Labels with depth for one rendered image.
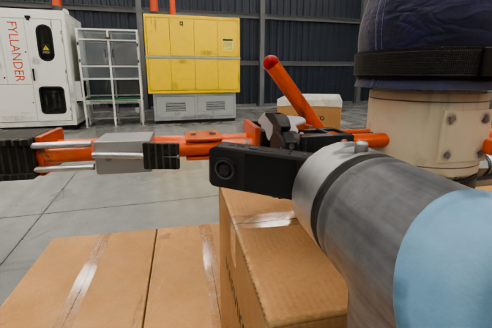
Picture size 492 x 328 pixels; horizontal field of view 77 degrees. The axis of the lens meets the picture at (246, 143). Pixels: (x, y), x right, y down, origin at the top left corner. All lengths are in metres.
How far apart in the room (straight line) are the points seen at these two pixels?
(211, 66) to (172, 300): 6.97
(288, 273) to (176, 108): 7.39
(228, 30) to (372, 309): 7.75
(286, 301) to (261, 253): 0.09
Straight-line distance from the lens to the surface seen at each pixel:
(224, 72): 7.77
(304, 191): 0.25
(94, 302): 1.08
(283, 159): 0.30
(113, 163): 0.44
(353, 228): 0.19
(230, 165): 0.32
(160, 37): 7.65
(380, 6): 0.52
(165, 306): 1.01
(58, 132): 0.50
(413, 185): 0.19
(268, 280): 0.39
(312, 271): 0.41
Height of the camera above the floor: 1.18
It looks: 13 degrees down
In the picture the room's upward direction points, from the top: straight up
